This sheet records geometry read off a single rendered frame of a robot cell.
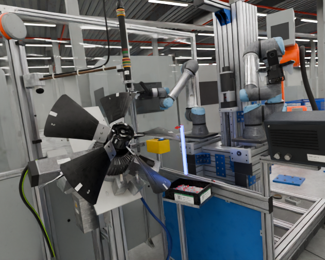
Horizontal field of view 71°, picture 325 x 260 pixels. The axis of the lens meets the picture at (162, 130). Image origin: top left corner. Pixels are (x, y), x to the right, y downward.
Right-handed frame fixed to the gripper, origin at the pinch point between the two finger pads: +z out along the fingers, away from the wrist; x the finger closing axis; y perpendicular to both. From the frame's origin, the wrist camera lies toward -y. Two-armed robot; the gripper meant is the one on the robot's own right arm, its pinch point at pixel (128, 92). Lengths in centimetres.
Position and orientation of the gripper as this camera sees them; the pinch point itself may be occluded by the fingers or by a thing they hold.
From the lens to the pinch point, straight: 197.4
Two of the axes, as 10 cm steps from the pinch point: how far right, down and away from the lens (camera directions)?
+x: -2.5, -2.3, 9.4
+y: 0.7, 9.7, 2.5
